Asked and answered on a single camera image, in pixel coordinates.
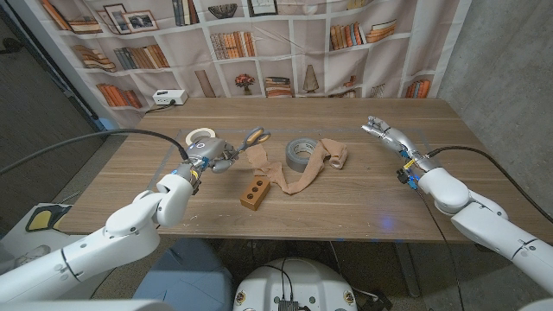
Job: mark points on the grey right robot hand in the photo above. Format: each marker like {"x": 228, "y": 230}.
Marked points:
{"x": 399, "y": 140}

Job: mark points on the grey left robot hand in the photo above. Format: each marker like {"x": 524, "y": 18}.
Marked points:
{"x": 209, "y": 151}

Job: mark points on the beige adhesive wrap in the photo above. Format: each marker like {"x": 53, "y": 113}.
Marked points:
{"x": 302, "y": 181}

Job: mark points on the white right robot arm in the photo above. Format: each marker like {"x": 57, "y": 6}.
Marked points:
{"x": 488, "y": 224}

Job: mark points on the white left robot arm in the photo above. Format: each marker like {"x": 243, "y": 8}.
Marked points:
{"x": 125, "y": 224}

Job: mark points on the white masking tape roll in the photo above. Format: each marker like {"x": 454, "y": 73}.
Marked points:
{"x": 192, "y": 135}

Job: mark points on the wooden block with holes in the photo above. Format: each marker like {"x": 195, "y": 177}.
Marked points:
{"x": 252, "y": 196}

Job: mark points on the white power box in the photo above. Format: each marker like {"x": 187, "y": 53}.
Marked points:
{"x": 168, "y": 97}

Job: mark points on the printed bookshelf backdrop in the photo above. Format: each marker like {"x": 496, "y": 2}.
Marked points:
{"x": 276, "y": 65}

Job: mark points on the blue grey box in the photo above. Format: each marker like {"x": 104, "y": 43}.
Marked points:
{"x": 186, "y": 276}

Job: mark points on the dark metal table leg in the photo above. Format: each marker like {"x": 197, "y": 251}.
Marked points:
{"x": 404, "y": 268}

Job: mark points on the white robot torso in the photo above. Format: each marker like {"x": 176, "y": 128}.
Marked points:
{"x": 302, "y": 281}

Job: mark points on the black floor device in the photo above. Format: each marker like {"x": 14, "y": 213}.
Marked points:
{"x": 376, "y": 302}

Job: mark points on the yellow black floor item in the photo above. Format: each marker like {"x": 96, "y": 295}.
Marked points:
{"x": 41, "y": 219}

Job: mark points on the white shoe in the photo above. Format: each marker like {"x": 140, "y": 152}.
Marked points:
{"x": 34, "y": 255}

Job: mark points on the grey duct tape roll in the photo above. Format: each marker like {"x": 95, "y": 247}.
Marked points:
{"x": 294, "y": 160}

